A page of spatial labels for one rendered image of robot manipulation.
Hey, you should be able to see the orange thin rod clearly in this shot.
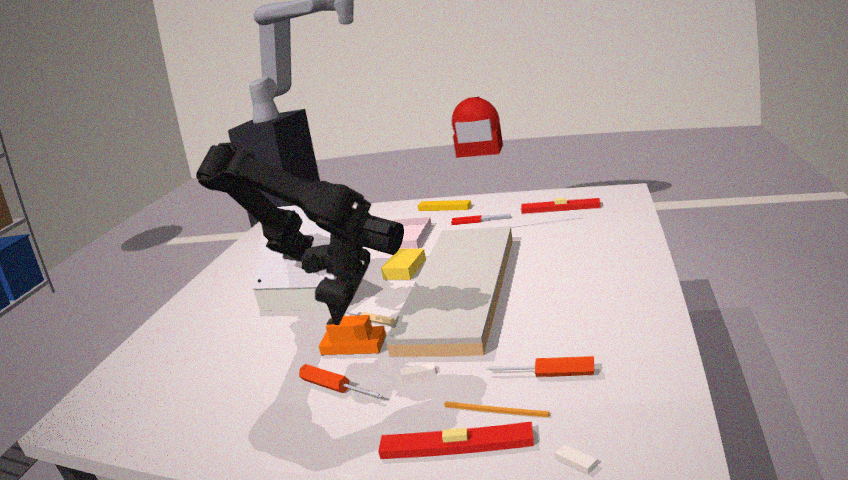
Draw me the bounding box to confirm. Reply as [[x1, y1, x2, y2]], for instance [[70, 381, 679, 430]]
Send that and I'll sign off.
[[444, 402, 550, 418]]

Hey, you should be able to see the orange-handled awl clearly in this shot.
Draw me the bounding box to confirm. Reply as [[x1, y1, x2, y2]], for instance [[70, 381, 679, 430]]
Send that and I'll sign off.
[[299, 364, 383, 398], [486, 356, 594, 377]]

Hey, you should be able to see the yellow rectangular bar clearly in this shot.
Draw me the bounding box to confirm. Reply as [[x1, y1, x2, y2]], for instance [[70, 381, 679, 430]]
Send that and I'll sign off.
[[418, 200, 472, 211]]

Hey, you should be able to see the yellow rectangular block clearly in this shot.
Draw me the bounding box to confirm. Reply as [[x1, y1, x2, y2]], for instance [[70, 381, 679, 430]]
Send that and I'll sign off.
[[381, 249, 426, 280]]

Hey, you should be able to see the pink shallow tray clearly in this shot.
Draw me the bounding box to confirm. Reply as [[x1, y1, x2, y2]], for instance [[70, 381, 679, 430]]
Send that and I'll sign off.
[[391, 217, 432, 249]]

